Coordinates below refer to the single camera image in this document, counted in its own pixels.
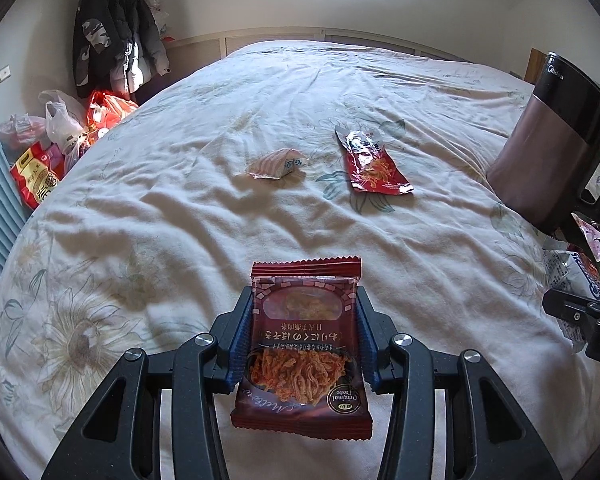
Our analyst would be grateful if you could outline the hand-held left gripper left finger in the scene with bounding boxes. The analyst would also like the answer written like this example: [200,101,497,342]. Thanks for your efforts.
[42,285,256,480]

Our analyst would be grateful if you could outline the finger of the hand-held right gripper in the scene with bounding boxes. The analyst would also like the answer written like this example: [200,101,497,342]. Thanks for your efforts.
[542,287,600,325]

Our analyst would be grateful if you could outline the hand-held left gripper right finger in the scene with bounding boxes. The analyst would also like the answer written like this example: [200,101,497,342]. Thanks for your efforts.
[355,285,563,480]

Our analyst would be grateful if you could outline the blue and silver snack packet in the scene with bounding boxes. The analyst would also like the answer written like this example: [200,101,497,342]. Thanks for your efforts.
[542,247,600,356]

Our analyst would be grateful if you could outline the pink snack packet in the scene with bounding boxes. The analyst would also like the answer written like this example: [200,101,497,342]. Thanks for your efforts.
[571,212,600,261]

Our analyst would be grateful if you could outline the dark red square snack packet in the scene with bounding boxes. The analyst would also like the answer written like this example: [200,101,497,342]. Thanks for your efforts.
[230,256,373,440]

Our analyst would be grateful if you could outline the floral white bed blanket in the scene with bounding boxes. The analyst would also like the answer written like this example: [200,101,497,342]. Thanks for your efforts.
[0,40,600,480]

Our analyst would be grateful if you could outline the black and bronze electric kettle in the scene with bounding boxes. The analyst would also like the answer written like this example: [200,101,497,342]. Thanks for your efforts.
[486,51,600,238]

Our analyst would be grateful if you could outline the long red snack packet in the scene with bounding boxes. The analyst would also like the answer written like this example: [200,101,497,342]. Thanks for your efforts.
[335,129,415,195]

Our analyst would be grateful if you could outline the small white snack packet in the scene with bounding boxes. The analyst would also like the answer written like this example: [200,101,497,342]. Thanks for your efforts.
[245,147,308,181]

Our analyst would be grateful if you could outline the wooden headboard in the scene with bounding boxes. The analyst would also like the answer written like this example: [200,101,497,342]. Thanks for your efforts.
[522,48,549,86]

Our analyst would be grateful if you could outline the red and yellow bag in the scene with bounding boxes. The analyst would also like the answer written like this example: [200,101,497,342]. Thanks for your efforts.
[10,142,63,210]

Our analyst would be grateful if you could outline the orange plastic bag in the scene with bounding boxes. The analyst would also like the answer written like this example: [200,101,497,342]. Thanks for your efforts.
[84,90,140,143]

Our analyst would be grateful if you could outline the pink and white plastic bag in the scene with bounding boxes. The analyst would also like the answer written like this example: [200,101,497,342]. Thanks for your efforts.
[0,114,48,148]

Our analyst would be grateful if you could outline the hanging clear plastic bags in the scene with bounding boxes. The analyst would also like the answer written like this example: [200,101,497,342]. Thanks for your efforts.
[152,0,177,42]

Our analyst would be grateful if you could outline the black puffer jacket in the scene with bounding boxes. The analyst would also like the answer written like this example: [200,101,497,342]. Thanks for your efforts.
[100,0,172,95]

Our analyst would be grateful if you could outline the black camouflage jacket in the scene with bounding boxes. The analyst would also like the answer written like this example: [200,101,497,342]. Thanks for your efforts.
[72,0,120,101]

